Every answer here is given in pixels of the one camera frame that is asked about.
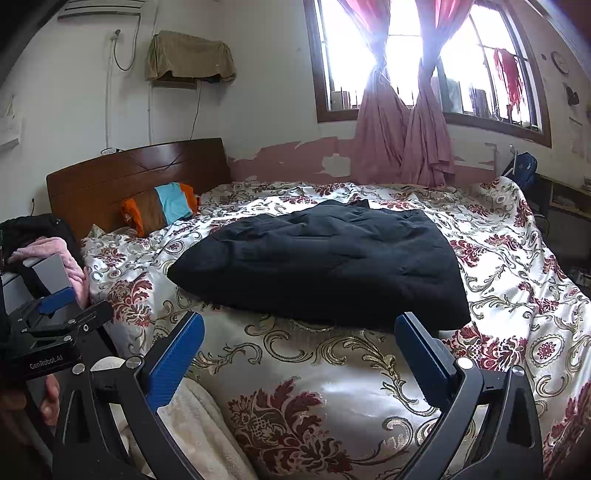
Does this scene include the large black jacket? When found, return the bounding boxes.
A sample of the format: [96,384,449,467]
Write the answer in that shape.
[167,200,470,333]

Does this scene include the person's left hand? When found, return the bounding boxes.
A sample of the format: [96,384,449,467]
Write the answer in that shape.
[1,374,60,427]

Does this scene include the cream fleece blanket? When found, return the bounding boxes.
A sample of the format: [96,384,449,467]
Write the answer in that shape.
[110,375,260,480]

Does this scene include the pink fluffy cloth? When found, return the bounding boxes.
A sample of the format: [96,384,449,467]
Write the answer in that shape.
[7,237,89,309]

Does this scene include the brown wooden headboard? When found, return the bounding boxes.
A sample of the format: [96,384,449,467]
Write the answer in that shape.
[46,138,231,239]

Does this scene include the orange brown blue pillow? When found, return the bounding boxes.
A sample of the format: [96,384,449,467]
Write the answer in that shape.
[120,182,200,237]

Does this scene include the wooden side shelf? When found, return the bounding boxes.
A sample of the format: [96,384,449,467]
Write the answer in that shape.
[538,175,590,221]

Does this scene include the right pink curtain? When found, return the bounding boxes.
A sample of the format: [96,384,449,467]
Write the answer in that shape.
[402,0,473,187]

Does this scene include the pink curtain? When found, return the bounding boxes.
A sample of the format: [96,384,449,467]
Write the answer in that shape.
[402,0,473,187]
[341,0,410,184]

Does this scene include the blue backpack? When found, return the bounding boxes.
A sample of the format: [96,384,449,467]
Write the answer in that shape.
[502,152,538,192]

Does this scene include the left pink curtain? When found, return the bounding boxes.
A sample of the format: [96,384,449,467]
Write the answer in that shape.
[341,0,410,184]

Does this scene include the white air conditioner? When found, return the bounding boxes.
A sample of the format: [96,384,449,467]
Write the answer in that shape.
[58,0,146,19]

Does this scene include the red hanging garment outside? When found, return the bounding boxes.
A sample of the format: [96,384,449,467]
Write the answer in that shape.
[493,49,524,112]

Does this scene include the olive cloth covered wall unit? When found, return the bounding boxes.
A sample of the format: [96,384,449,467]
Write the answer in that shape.
[145,30,238,83]

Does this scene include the white wall cable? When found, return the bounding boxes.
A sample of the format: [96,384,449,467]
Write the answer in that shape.
[109,13,143,73]

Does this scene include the round wall clock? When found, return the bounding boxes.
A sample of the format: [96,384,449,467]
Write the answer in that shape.
[551,51,570,76]

